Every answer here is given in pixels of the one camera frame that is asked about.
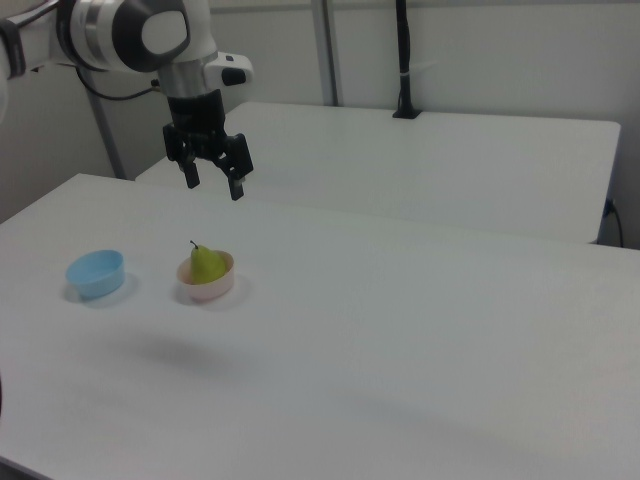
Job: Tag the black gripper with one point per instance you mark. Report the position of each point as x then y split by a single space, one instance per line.
196 112

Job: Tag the green pear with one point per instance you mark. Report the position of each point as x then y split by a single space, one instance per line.
205 267

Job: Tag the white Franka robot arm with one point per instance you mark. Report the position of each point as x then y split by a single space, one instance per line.
100 35

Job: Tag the pink plastic bowl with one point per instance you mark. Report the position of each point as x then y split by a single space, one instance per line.
215 290

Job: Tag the blue plastic bowl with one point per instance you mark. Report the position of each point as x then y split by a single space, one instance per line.
96 277

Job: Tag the white side table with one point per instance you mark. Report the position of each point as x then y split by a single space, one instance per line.
425 165

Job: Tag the black pole with clamp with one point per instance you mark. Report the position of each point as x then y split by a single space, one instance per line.
404 60

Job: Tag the grey slanted frame post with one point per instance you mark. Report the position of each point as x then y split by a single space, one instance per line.
107 140

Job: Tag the grey partition post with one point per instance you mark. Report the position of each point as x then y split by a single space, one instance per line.
330 50

